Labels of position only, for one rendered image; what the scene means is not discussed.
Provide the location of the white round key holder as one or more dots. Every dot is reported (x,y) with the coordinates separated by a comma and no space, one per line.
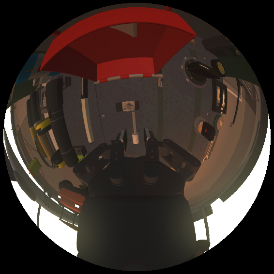
(198,126)

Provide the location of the orange red box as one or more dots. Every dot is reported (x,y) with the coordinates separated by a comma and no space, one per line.
(71,198)

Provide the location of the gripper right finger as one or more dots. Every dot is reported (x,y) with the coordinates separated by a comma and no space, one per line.
(153,149)

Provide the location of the dark grey box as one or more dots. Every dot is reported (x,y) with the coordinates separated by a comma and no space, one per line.
(220,46)

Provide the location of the black torch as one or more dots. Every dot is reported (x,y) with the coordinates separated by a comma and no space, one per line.
(62,128)

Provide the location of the lime green small piece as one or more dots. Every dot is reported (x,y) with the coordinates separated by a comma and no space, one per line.
(81,158)

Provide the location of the black selector knob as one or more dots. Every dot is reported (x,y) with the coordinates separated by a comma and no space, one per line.
(198,66)

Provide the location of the blue container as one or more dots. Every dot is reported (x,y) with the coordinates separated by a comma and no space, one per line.
(25,70)

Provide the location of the green indicator lamp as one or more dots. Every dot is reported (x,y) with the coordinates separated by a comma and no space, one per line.
(219,122)

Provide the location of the black panel meter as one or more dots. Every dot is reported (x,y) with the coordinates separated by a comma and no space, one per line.
(219,96)

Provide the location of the olive small box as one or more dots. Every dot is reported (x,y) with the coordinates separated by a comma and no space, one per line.
(34,166)

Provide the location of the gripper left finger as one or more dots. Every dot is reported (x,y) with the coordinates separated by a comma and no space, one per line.
(116,149)

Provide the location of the grey ground power unit body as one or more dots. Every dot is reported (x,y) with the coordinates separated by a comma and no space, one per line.
(111,126)

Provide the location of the yellow cylinder tool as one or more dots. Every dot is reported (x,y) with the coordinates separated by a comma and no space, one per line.
(42,137)

